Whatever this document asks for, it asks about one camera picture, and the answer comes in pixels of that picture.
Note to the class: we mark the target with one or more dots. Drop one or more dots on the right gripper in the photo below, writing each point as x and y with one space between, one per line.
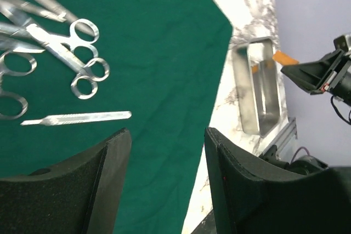
329 74

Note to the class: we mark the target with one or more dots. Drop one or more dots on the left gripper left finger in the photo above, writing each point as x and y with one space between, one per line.
78 195

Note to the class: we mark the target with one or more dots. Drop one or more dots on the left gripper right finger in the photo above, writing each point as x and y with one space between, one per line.
250 195

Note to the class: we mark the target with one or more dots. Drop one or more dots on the orange strip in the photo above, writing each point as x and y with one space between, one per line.
283 59

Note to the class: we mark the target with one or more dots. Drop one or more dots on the green surgical cloth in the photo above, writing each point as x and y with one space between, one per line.
166 58

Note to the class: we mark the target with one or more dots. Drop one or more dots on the stainless steel tray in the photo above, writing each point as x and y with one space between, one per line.
257 89

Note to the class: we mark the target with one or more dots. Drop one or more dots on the steel hemostat clamp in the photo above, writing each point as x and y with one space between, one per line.
58 13

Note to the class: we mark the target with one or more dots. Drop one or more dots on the aluminium extrusion rail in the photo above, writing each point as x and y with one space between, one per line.
286 141

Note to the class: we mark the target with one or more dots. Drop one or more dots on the steel scalpel handle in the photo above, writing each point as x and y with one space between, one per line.
78 118

